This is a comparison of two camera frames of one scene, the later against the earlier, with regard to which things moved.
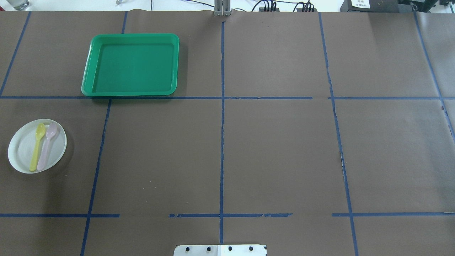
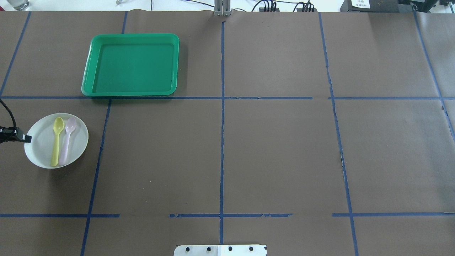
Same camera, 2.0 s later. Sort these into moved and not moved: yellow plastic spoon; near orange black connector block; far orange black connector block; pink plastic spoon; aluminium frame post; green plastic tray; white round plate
Moved: pink plastic spoon; yellow plastic spoon; white round plate
Not moved: aluminium frame post; green plastic tray; near orange black connector block; far orange black connector block
